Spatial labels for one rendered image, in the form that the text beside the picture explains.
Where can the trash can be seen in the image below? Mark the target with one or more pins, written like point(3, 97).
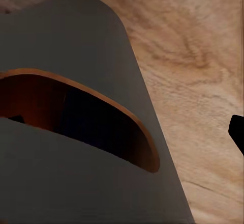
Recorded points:
point(49, 178)

